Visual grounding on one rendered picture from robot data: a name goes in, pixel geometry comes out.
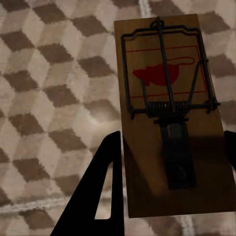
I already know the mousetrap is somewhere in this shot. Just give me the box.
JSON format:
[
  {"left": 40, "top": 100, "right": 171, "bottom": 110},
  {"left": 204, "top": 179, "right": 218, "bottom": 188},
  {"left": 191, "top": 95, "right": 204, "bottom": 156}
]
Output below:
[{"left": 114, "top": 14, "right": 236, "bottom": 218}]

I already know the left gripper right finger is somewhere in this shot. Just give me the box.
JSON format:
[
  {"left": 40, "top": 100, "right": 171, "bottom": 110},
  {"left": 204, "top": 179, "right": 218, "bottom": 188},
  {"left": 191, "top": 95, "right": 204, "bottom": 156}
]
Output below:
[{"left": 224, "top": 131, "right": 236, "bottom": 170}]

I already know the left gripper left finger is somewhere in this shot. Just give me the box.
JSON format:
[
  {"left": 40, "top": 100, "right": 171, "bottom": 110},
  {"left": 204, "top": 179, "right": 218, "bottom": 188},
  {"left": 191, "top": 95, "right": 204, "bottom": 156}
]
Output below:
[{"left": 50, "top": 131, "right": 124, "bottom": 236}]

